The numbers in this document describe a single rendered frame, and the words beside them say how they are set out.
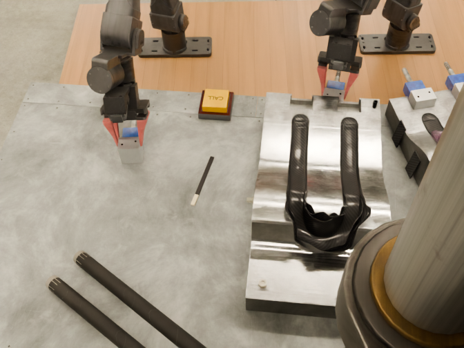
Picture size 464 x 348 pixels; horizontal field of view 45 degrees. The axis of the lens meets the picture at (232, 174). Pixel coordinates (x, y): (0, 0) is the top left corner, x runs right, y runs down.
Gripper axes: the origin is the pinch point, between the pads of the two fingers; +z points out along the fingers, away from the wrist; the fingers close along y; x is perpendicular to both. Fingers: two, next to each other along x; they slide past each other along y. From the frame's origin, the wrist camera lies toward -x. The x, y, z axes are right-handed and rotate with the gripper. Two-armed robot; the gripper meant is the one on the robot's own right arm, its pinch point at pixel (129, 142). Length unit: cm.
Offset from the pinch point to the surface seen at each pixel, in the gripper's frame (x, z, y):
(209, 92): 14.1, -6.8, 18.3
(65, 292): -31.1, 18.4, -9.4
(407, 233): -96, -33, 33
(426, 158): -11, 1, 65
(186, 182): -5.2, 8.2, 13.0
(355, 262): -91, -28, 32
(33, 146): 5.4, 2.3, -24.4
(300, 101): 6.3, -6.3, 39.9
